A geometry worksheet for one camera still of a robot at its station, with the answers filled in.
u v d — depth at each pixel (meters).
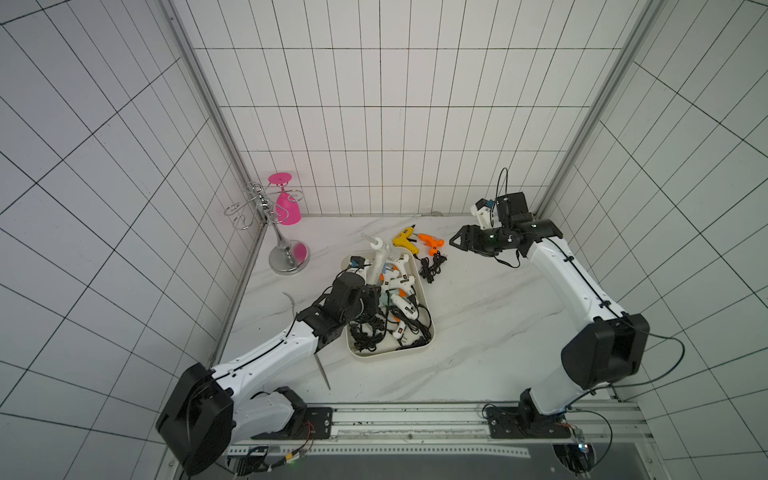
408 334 0.85
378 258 0.81
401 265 0.98
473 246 0.71
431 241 1.09
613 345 0.44
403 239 1.10
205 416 0.39
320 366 0.82
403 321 0.85
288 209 1.03
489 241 0.70
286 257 1.06
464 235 0.74
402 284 0.93
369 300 0.71
